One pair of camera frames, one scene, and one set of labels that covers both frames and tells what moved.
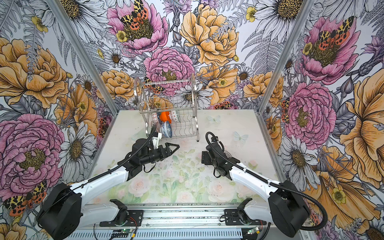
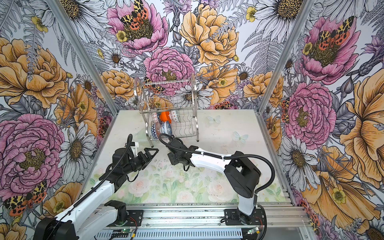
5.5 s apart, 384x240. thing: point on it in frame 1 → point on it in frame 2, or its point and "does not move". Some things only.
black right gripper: x=205 y=157 → x=172 y=160
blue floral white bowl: x=166 y=129 does not move
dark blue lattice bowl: x=158 y=115 does not move
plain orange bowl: x=164 y=116 does not move
